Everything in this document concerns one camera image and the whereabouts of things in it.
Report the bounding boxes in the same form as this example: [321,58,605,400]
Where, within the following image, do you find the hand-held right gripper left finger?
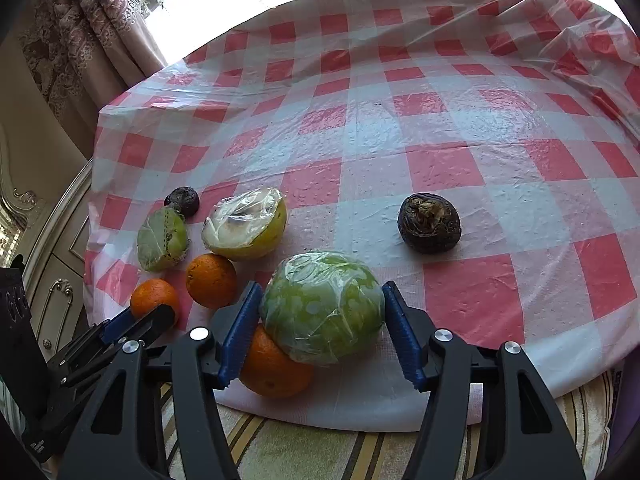
[57,281,264,480]

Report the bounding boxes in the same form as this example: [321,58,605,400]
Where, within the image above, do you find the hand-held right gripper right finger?
[382,280,586,480]

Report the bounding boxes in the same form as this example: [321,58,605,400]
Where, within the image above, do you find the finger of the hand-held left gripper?
[97,306,137,345]
[120,303,177,357]

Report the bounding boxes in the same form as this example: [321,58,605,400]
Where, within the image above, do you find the large plastic-wrapped green fruit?
[258,251,386,366]

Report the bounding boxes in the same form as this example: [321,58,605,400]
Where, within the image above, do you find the large orange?
[239,325,316,401]

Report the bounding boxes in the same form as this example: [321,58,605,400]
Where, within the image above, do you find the small plastic-wrapped green fruit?
[136,207,191,274]

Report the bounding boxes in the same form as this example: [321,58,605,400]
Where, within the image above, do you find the plastic-wrapped halved pomelo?
[201,187,289,262]

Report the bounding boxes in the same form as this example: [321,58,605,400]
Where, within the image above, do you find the cream ornate cabinet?
[0,35,97,366]

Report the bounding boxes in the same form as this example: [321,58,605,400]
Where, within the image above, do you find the large dark water chestnut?
[397,193,462,255]

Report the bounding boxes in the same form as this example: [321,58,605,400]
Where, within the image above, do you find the small dark water chestnut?
[164,186,201,219]

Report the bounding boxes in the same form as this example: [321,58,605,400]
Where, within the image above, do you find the striped towel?
[159,367,617,480]

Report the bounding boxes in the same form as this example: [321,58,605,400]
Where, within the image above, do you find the red checkered plastic tablecloth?
[82,0,640,433]

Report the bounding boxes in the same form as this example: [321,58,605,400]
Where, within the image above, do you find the patterned pink curtain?
[17,0,169,147]

